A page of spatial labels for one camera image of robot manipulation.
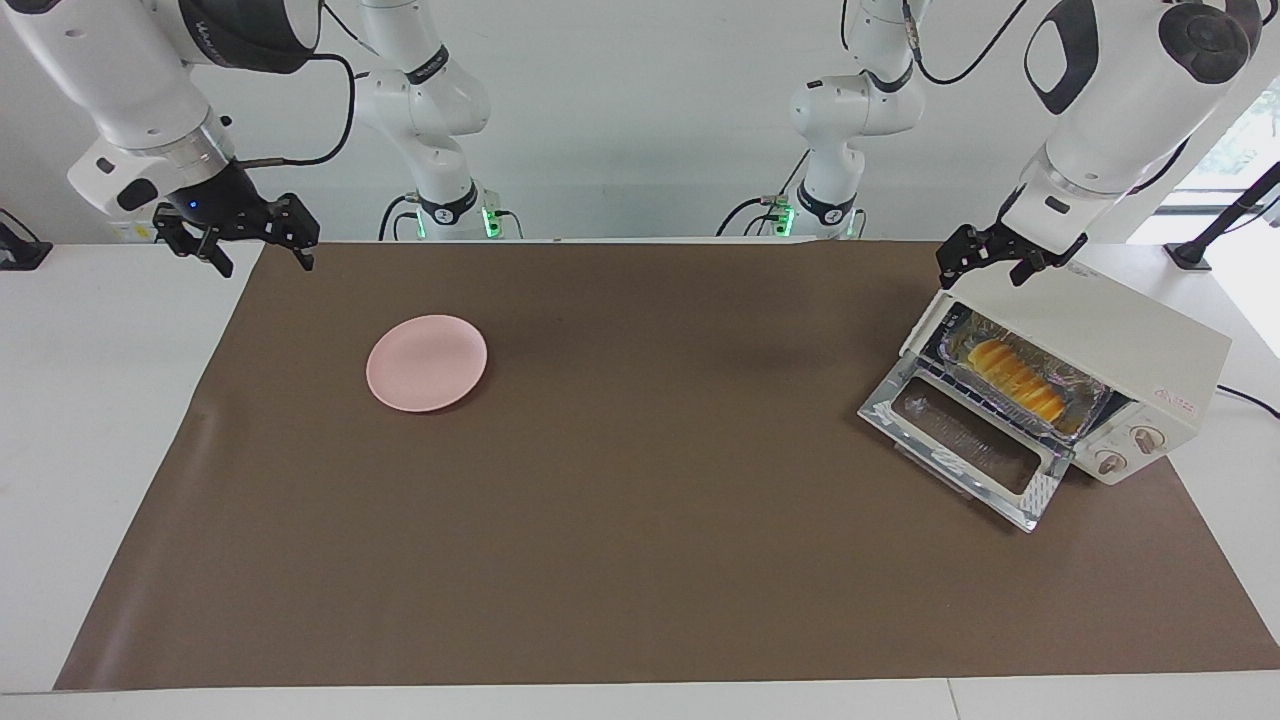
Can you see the cream toaster oven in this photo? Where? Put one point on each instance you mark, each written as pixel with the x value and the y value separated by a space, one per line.
pixel 1130 340

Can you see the yellow sliced bread loaf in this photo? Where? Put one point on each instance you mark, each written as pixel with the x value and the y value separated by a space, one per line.
pixel 1015 378

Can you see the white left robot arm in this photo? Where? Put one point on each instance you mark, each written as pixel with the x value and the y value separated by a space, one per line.
pixel 1130 100

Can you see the black camera stand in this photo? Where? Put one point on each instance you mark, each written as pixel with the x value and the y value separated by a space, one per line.
pixel 1225 222

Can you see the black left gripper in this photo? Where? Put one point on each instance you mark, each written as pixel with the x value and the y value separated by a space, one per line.
pixel 985 240

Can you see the cream oven knob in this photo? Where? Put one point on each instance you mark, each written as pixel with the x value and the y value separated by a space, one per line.
pixel 1110 462
pixel 1147 438

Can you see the pink round plate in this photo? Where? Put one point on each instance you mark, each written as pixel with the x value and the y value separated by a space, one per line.
pixel 425 362

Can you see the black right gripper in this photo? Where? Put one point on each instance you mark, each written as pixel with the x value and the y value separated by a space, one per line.
pixel 225 205

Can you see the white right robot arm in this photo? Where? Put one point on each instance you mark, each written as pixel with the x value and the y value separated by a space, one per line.
pixel 130 80

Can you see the aluminium foil tray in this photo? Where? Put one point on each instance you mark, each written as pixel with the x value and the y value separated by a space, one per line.
pixel 1085 395

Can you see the glass oven door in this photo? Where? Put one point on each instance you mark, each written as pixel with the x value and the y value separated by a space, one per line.
pixel 900 400

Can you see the black table clamp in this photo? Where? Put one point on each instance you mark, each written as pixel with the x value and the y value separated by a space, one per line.
pixel 20 250

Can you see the white wall socket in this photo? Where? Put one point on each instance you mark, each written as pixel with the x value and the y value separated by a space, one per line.
pixel 130 232

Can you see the brown table mat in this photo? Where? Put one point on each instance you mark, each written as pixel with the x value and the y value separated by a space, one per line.
pixel 640 600

